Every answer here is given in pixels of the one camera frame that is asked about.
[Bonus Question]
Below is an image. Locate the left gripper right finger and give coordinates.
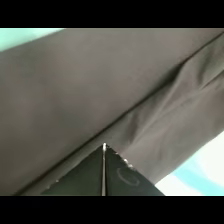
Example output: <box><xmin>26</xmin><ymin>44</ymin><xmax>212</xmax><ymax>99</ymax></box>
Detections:
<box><xmin>103</xmin><ymin>146</ymin><xmax>166</xmax><ymax>197</ymax></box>

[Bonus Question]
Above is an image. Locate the black shirt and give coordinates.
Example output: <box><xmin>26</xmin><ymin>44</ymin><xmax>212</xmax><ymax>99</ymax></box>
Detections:
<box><xmin>0</xmin><ymin>27</ymin><xmax>224</xmax><ymax>197</ymax></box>

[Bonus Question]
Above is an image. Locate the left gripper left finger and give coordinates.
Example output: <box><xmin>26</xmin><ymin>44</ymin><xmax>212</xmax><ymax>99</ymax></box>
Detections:
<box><xmin>40</xmin><ymin>143</ymin><xmax>105</xmax><ymax>197</ymax></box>

